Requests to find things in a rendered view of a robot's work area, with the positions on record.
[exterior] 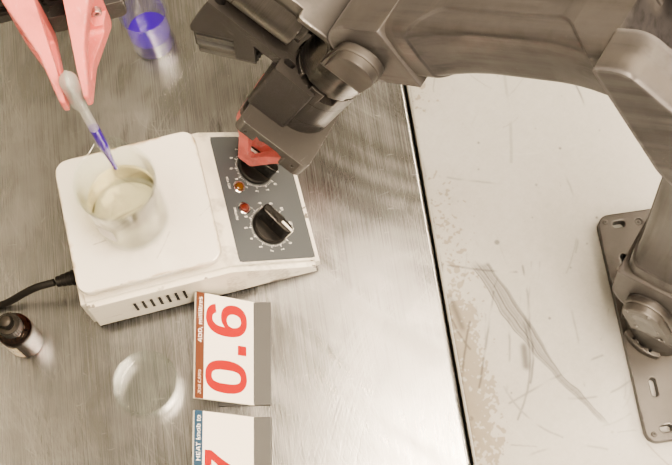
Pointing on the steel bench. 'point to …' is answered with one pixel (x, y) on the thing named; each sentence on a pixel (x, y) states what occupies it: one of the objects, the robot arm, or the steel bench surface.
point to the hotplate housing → (222, 279)
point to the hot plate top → (196, 255)
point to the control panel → (293, 212)
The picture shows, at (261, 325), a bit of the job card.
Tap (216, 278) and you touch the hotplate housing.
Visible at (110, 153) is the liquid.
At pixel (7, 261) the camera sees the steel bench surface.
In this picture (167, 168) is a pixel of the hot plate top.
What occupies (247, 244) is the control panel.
